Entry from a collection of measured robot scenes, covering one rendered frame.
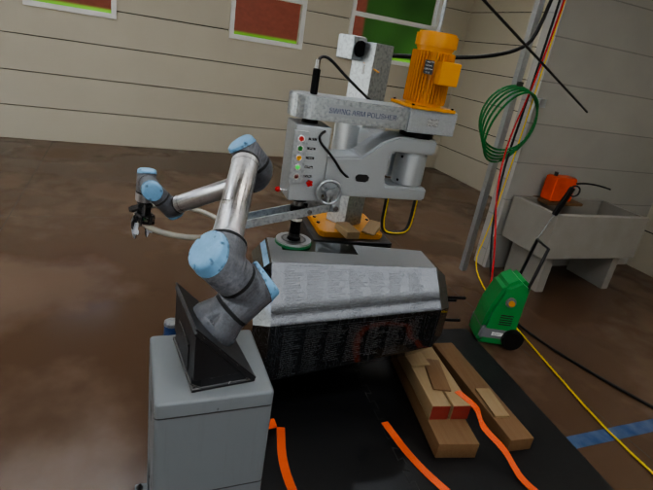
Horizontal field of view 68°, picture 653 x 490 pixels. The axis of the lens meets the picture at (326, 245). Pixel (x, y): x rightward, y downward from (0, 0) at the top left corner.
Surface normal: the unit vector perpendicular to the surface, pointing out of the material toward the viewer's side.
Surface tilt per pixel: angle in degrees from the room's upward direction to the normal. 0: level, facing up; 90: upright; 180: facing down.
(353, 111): 90
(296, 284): 45
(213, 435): 90
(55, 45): 90
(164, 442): 90
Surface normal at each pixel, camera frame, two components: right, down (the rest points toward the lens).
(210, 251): -0.46, -0.54
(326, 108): 0.29, 0.40
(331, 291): 0.28, -0.36
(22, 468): 0.15, -0.92
